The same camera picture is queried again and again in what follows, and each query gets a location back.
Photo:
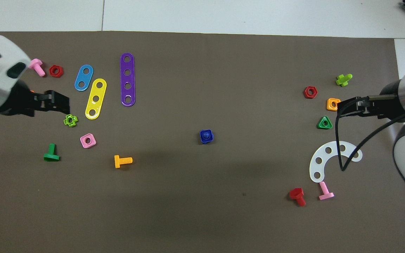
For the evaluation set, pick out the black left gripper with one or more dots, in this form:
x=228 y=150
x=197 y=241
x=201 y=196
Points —
x=19 y=100

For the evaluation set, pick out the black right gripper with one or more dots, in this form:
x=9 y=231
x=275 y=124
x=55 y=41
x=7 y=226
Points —
x=389 y=103

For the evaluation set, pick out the blue plastic bolt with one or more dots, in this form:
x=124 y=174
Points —
x=206 y=134

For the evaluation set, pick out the blue square nut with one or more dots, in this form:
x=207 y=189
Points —
x=202 y=140

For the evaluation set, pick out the green cross-shaped nut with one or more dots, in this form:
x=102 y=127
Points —
x=66 y=121

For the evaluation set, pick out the orange square nut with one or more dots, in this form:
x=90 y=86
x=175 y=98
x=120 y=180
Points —
x=329 y=104

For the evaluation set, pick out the lime cross-head bolt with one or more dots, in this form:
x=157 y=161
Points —
x=343 y=80

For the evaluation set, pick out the red hex nut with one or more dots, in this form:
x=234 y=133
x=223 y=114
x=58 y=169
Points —
x=52 y=71
x=306 y=92

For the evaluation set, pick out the blue two-hole plate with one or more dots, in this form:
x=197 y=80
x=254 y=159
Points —
x=84 y=78

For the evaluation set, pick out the green triangle nut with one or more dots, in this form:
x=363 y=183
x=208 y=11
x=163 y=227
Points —
x=320 y=125

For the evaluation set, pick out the yellow three-hole plate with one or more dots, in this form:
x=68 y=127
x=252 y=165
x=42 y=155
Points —
x=97 y=91

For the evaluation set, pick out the pink plastic bolt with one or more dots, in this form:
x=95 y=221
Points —
x=36 y=64
x=326 y=195

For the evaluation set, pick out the pink square nut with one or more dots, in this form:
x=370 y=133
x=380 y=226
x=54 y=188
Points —
x=83 y=142

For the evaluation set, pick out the green plastic bolt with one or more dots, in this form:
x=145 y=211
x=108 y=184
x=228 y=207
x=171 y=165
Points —
x=51 y=156

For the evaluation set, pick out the white curved five-hole plate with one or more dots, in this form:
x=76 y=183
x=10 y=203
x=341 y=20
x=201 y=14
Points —
x=317 y=168

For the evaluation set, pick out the purple four-hole strip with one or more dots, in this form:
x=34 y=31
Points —
x=127 y=79

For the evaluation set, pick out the orange plastic bolt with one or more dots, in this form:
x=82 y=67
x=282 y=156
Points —
x=117 y=161

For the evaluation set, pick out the red plastic bolt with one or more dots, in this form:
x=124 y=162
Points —
x=296 y=193

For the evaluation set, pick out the brown table mat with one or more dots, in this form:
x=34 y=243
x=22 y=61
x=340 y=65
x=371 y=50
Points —
x=202 y=88

